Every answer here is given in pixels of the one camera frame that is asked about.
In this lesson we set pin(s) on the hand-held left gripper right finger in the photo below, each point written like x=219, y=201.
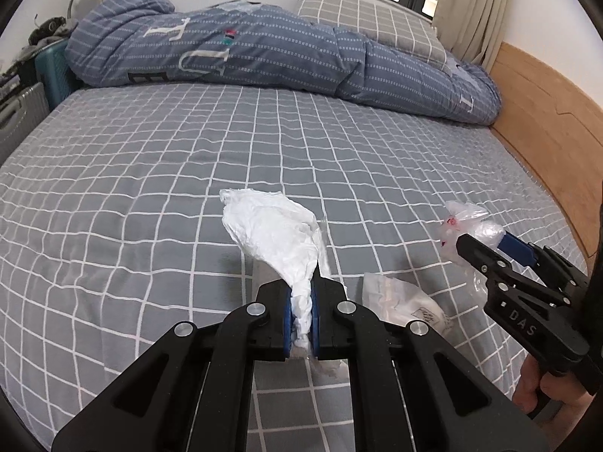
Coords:
x=314, y=325

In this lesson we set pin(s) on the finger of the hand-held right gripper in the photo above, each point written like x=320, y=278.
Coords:
x=518, y=310
x=516, y=248

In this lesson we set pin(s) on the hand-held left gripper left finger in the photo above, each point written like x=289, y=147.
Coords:
x=287, y=325

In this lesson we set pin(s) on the clear bag with red print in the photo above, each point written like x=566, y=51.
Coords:
x=466, y=219

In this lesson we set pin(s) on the white plastic bag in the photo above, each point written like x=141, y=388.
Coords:
x=273, y=230

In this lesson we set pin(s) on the person's right hand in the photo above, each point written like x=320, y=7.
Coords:
x=567, y=388

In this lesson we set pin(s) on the clear printed plastic bag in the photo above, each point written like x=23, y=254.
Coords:
x=400, y=301

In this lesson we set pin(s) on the wooden headboard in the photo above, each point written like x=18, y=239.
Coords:
x=541, y=117

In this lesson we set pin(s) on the beige curtain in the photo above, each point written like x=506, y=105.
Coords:
x=471, y=9

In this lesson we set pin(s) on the blue striped quilt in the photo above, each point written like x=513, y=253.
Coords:
x=235, y=56

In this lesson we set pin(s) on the grey checked pillow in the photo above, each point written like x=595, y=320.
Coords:
x=367, y=14

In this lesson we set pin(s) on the grey suitcase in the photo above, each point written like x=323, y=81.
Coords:
x=23, y=108

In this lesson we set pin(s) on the teal suitcase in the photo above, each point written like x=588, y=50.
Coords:
x=54, y=75

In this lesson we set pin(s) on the dark cloth pile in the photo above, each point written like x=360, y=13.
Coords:
x=44, y=28

